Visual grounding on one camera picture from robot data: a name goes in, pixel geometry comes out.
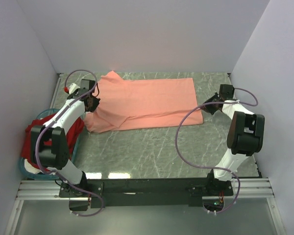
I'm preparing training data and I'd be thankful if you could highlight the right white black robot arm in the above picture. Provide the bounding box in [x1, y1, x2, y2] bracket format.
[202, 84, 265, 195]

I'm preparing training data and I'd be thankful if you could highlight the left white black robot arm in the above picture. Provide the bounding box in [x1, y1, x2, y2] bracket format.
[30, 79, 100, 197]

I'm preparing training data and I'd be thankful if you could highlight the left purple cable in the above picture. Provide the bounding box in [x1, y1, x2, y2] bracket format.
[34, 70, 98, 174]

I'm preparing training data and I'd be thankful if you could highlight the red t shirt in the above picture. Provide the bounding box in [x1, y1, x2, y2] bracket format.
[21, 114, 84, 168]

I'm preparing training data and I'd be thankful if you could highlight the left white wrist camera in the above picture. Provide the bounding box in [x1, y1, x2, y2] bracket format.
[64, 83, 80, 94]

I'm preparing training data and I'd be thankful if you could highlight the aluminium frame rail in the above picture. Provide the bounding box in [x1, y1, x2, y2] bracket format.
[14, 180, 64, 200]

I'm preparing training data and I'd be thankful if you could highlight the black base crossbar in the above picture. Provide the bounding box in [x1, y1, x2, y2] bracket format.
[59, 175, 233, 211]

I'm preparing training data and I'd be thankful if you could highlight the teal plastic laundry basket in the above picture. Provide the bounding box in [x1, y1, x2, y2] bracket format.
[18, 108, 84, 180]

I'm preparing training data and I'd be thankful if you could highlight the white t shirt in basket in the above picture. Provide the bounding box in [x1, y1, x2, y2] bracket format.
[23, 159, 43, 174]

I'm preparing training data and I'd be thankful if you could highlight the salmon pink t shirt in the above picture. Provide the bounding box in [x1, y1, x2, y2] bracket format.
[84, 71, 203, 133]

